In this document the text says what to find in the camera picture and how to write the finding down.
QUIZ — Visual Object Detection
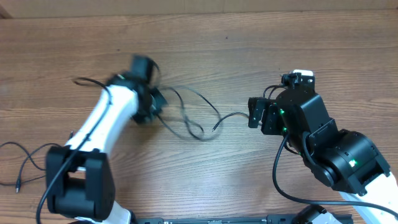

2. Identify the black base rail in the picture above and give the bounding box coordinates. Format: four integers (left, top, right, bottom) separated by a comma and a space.
133, 203, 354, 224

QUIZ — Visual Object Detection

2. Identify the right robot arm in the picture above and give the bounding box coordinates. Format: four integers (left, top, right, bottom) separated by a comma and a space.
248, 70, 397, 223

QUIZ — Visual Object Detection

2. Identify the short black audio cable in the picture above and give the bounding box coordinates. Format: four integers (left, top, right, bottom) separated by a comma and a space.
0, 130, 75, 194

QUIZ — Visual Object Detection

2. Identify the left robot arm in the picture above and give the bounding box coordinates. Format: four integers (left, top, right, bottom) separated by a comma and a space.
35, 55, 167, 223

